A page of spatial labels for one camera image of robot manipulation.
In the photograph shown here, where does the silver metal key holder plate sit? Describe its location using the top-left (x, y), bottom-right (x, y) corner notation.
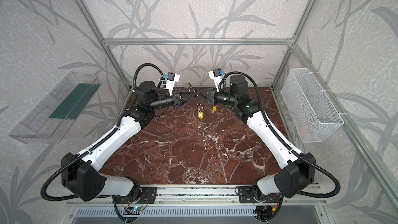
top-left (188, 82), bottom-right (201, 109)

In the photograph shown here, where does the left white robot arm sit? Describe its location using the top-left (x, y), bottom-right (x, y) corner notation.
top-left (61, 81), bottom-right (196, 202)

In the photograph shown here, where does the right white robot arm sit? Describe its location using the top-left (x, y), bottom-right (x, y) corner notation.
top-left (202, 69), bottom-right (316, 198)

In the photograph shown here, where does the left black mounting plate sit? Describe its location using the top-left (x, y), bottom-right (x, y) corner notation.
top-left (115, 187), bottom-right (158, 204)

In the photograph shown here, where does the black mounting plate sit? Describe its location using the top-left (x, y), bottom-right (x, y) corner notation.
top-left (115, 187), bottom-right (158, 204)
top-left (235, 186), bottom-right (279, 204)

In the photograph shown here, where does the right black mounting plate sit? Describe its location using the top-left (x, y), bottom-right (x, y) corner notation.
top-left (235, 186), bottom-right (279, 204)

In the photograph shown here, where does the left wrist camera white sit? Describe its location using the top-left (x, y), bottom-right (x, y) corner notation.
top-left (160, 72), bottom-right (180, 96)

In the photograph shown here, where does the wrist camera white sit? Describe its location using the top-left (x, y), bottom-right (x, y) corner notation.
top-left (208, 68), bottom-right (226, 92)
top-left (160, 72), bottom-right (180, 96)

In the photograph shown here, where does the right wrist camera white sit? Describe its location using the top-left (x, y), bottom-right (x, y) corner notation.
top-left (208, 68), bottom-right (226, 92)

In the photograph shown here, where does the aluminium cage frame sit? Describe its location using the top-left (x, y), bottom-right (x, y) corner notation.
top-left (73, 0), bottom-right (398, 206)

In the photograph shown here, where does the white wire mesh basket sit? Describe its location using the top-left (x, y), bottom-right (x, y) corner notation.
top-left (281, 68), bottom-right (344, 143)

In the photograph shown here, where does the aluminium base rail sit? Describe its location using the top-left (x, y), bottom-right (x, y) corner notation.
top-left (65, 184), bottom-right (327, 207)

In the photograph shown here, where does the left circuit board with wires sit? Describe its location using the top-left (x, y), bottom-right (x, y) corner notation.
top-left (112, 195), bottom-right (149, 224)

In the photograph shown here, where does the right connector with wires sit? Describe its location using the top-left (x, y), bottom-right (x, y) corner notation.
top-left (253, 196), bottom-right (284, 223)

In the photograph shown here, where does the clear plastic wall tray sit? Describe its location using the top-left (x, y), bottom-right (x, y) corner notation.
top-left (9, 72), bottom-right (101, 144)

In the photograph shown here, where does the right black corrugated cable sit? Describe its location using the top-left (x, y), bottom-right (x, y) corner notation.
top-left (220, 71), bottom-right (341, 199)

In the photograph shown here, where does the black corrugated cable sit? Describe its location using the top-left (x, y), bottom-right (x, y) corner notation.
top-left (220, 71), bottom-right (341, 199)
top-left (40, 63), bottom-right (164, 201)

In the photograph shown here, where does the left black corrugated cable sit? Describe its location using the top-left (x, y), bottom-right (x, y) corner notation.
top-left (40, 63), bottom-right (164, 201)

